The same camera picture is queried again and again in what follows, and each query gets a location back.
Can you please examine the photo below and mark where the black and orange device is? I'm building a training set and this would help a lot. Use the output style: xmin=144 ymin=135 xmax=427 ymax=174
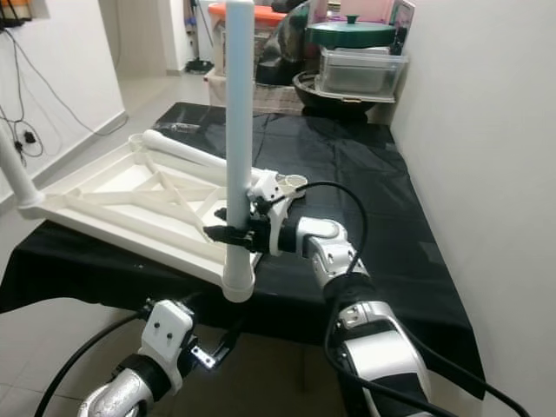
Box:
xmin=0 ymin=0 xmax=34 ymax=27

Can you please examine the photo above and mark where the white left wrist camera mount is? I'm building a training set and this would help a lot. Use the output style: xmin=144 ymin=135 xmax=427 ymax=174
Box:
xmin=139 ymin=300 xmax=196 ymax=376

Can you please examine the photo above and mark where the dark wall cable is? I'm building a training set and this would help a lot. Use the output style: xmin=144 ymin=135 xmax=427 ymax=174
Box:
xmin=4 ymin=30 xmax=53 ymax=159

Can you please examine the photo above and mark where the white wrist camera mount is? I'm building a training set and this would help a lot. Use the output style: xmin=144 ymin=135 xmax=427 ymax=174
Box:
xmin=248 ymin=169 xmax=294 ymax=255
xmin=139 ymin=300 xmax=196 ymax=376

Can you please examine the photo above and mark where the black plastic bag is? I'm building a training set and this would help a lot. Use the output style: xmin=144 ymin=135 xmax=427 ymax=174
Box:
xmin=256 ymin=0 xmax=318 ymax=88

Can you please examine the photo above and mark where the clear plastic bag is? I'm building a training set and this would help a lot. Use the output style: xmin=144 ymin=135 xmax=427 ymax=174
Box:
xmin=172 ymin=120 xmax=211 ymax=136

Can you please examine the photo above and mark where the white plastic table top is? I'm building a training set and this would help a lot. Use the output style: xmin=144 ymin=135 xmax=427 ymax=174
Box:
xmin=17 ymin=129 xmax=311 ymax=292

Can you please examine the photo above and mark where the stone ledge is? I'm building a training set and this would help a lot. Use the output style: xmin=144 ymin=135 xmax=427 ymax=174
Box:
xmin=204 ymin=74 xmax=301 ymax=109

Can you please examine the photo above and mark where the green pot lid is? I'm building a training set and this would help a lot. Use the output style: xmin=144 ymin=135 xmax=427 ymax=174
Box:
xmin=306 ymin=15 xmax=398 ymax=50

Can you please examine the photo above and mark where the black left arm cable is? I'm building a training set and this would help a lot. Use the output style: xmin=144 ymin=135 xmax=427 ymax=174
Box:
xmin=35 ymin=302 xmax=153 ymax=417

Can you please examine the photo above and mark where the black basin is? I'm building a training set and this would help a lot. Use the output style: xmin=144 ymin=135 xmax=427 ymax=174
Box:
xmin=291 ymin=71 xmax=387 ymax=118

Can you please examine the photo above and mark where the pink box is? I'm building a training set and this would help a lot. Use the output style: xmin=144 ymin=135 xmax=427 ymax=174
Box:
xmin=339 ymin=0 xmax=392 ymax=23

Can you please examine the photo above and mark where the thin grey wall cable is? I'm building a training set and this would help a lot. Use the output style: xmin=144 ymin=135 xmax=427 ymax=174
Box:
xmin=9 ymin=30 xmax=131 ymax=140

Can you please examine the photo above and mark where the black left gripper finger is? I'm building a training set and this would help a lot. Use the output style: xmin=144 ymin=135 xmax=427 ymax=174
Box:
xmin=213 ymin=325 xmax=240 ymax=361

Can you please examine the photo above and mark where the black tablecloth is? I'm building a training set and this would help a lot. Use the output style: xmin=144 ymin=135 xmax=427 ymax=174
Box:
xmin=0 ymin=102 xmax=487 ymax=402

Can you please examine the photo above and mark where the clear plastic storage box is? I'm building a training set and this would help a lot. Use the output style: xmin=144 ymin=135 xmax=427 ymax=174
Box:
xmin=315 ymin=45 xmax=411 ymax=103

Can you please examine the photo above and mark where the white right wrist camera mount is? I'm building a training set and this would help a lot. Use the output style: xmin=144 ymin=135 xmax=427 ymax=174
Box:
xmin=248 ymin=169 xmax=294 ymax=255

